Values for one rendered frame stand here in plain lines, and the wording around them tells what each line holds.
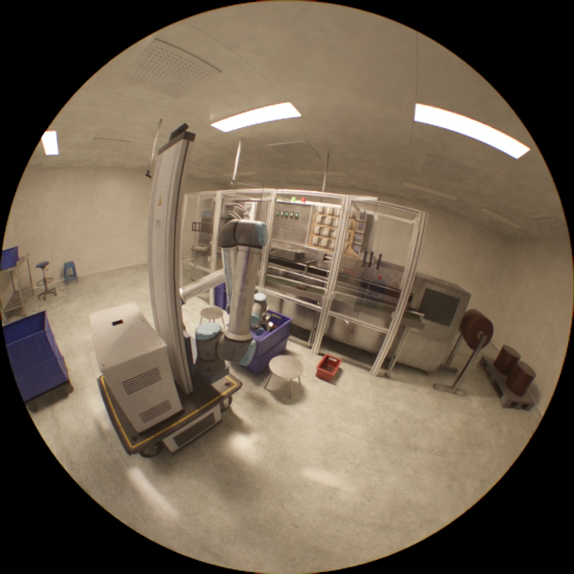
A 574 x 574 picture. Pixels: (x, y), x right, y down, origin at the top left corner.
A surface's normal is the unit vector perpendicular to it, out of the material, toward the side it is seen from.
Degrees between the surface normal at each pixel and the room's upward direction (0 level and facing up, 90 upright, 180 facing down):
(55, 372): 90
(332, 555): 0
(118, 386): 90
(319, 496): 0
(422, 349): 90
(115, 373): 90
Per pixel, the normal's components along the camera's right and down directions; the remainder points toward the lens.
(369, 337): -0.48, 0.21
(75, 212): 0.87, 0.27
